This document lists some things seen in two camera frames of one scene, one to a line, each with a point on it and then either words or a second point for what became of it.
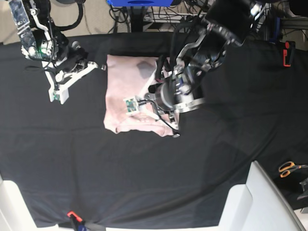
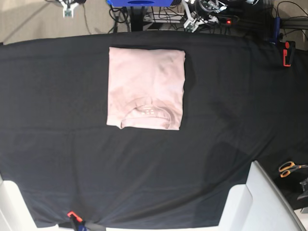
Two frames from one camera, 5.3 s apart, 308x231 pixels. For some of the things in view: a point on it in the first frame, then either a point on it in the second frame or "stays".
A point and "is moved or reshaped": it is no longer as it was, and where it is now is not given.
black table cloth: (255, 110) stays
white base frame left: (14, 215) stays
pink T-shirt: (126, 76) is moved or reshaped
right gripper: (162, 94) -> (214, 6)
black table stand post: (136, 18) stays
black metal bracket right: (304, 185) stays
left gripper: (75, 54) -> (68, 8)
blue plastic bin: (141, 3) stays
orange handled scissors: (285, 168) stays
